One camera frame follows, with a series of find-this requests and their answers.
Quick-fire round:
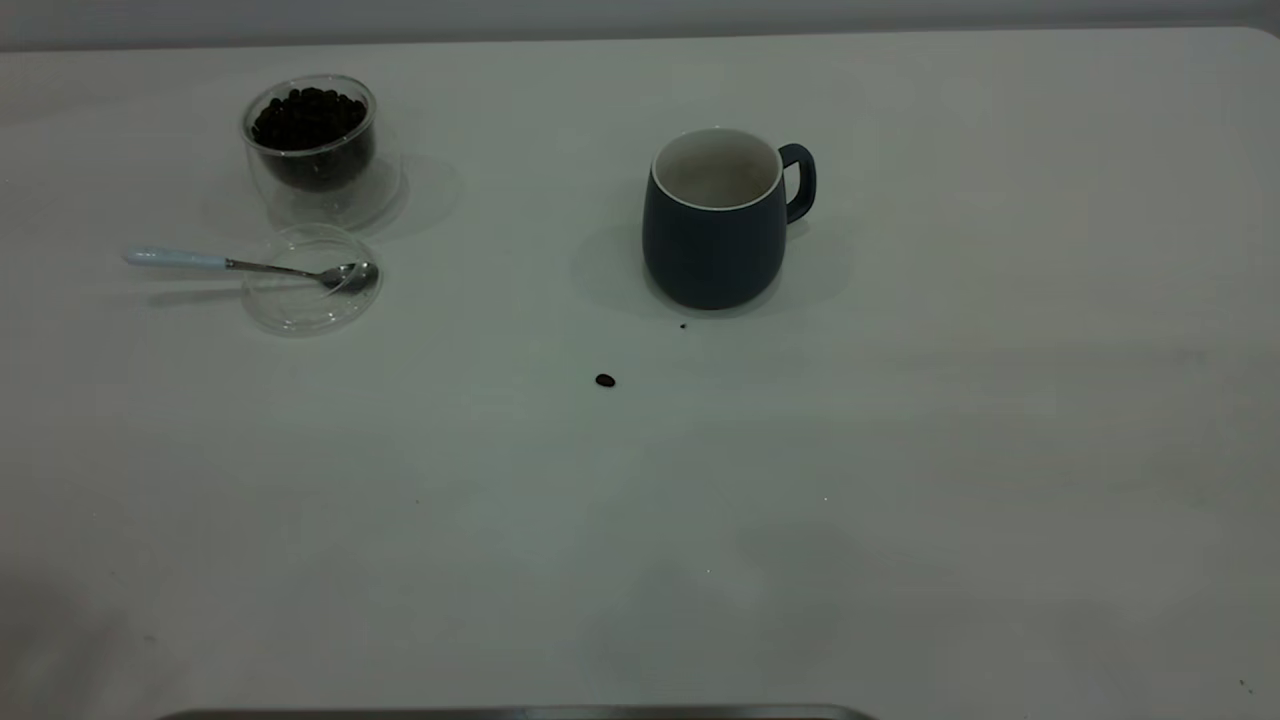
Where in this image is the dark grey ceramic mug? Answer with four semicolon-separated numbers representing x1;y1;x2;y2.
642;127;817;311

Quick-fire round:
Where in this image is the metal spoon light blue handle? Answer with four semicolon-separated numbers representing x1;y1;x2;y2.
124;247;381;294

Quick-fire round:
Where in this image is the heap of dark coffee beans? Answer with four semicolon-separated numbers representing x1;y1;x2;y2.
250;87;377;191

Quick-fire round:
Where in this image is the shallow clear glass dish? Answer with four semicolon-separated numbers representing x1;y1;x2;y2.
242;224;381;336

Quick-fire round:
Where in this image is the double-walled clear glass bowl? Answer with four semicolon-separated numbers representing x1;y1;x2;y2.
240;74;403;231

